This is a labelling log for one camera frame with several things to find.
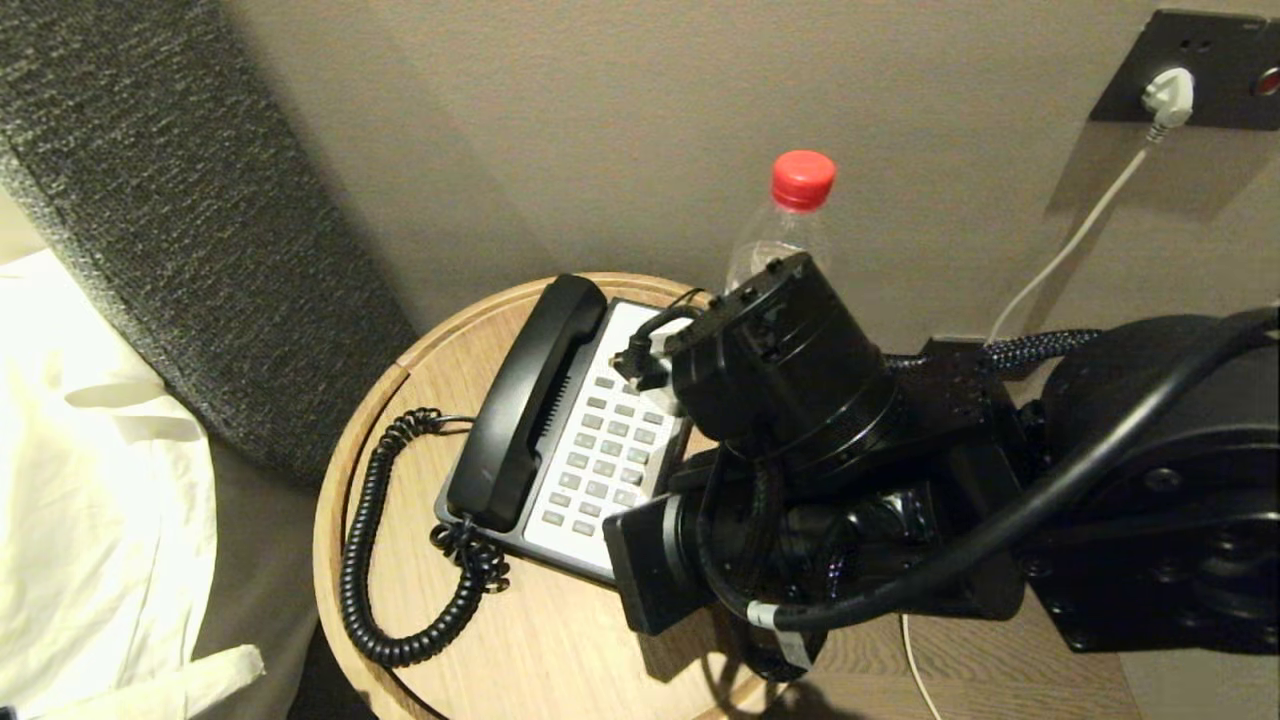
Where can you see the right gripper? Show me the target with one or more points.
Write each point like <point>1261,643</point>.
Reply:
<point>660,560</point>

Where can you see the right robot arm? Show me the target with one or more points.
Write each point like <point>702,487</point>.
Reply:
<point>1150,430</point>

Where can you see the black phone handset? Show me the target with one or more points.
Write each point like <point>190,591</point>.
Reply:
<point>520,410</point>

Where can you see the black and white desk telephone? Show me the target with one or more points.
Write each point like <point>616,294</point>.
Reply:
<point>600,455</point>

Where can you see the round wooden side table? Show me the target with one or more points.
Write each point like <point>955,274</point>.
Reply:
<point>560,640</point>

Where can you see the clear plastic bottle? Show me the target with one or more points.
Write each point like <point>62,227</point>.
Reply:
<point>762,245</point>

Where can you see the grey-brown bed sheet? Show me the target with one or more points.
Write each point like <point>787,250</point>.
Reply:
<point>260,580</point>

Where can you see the red bottle cap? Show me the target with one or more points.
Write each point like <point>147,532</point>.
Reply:
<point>803,178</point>

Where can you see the white folded cloth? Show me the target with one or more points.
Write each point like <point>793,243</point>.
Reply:
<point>190,685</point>

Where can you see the grey fabric headboard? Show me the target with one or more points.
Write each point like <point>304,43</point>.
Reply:
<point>190,200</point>

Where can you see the white power plug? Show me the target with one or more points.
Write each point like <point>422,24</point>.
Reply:
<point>1170,95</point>

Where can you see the dark wall socket plate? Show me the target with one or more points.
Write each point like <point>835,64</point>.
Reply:
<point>1220,50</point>

